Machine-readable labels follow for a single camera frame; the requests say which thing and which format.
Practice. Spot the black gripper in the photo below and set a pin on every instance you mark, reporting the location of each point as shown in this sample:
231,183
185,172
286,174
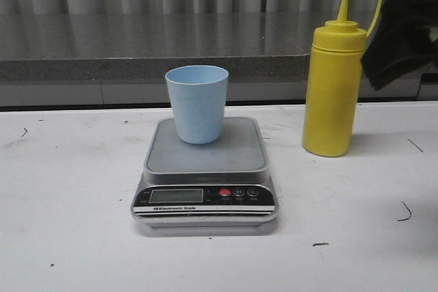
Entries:
402,42

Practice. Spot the yellow squeeze bottle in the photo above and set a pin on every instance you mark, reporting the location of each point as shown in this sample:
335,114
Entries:
333,85

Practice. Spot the light blue plastic cup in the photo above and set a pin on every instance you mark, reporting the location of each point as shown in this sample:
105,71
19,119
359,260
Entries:
197,96

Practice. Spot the silver electronic kitchen scale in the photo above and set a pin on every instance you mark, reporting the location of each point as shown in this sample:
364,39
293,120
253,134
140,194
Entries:
220,188

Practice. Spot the grey stone counter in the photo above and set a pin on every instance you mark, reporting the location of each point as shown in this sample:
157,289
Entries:
120,60

